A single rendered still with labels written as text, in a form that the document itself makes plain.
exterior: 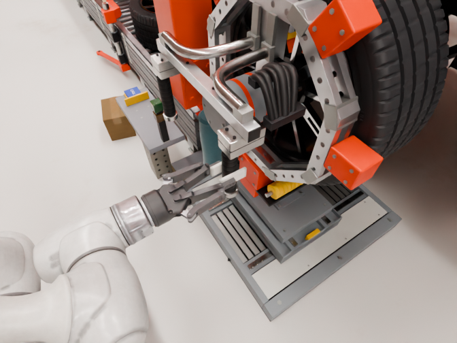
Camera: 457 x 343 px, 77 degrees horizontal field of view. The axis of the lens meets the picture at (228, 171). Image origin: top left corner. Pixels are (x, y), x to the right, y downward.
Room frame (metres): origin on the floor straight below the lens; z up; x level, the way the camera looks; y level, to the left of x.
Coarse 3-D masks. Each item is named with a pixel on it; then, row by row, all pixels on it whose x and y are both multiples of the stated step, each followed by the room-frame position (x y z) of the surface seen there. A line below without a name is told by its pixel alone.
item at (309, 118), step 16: (240, 16) 0.90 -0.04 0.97; (240, 32) 0.92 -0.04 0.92; (304, 64) 0.72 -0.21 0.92; (304, 80) 0.68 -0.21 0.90; (352, 80) 0.55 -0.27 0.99; (304, 96) 0.67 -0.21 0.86; (288, 128) 0.80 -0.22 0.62; (304, 128) 0.80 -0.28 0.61; (272, 144) 0.72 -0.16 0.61; (288, 144) 0.71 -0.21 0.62; (304, 144) 0.65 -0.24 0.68; (304, 160) 0.59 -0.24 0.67
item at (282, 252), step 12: (240, 204) 0.75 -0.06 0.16; (252, 216) 0.69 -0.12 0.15; (324, 216) 0.67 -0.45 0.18; (336, 216) 0.69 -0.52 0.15; (264, 228) 0.63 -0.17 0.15; (312, 228) 0.63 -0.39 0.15; (324, 228) 0.61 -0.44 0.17; (264, 240) 0.58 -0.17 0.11; (276, 240) 0.56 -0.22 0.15; (288, 240) 0.55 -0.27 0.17; (300, 240) 0.56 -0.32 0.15; (312, 240) 0.58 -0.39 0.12; (276, 252) 0.51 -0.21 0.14; (288, 252) 0.50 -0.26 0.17
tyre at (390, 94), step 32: (384, 0) 0.60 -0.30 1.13; (416, 0) 0.63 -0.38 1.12; (384, 32) 0.55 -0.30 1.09; (416, 32) 0.58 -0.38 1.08; (352, 64) 0.55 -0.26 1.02; (384, 64) 0.51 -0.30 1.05; (416, 64) 0.54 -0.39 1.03; (384, 96) 0.48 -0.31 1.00; (416, 96) 0.52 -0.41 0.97; (352, 128) 0.50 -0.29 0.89; (384, 128) 0.46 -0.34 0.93; (416, 128) 0.53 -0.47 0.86; (288, 160) 0.64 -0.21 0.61
